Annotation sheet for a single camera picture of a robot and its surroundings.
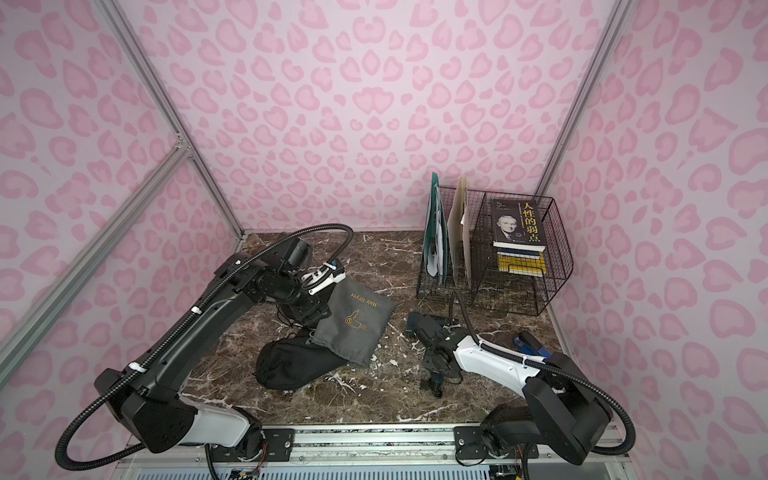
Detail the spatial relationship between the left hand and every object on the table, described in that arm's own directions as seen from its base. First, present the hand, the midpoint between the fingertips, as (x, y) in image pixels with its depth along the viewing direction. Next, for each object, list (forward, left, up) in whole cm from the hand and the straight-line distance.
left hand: (323, 300), depth 74 cm
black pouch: (-9, +10, -17) cm, 22 cm away
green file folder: (+21, -30, +1) cm, 36 cm away
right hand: (-8, -29, -23) cm, 38 cm away
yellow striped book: (+12, -54, -1) cm, 55 cm away
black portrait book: (+27, -56, -1) cm, 62 cm away
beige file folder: (+22, -36, +4) cm, 43 cm away
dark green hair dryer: (-13, -29, -19) cm, 37 cm away
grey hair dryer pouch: (+6, -6, -19) cm, 21 cm away
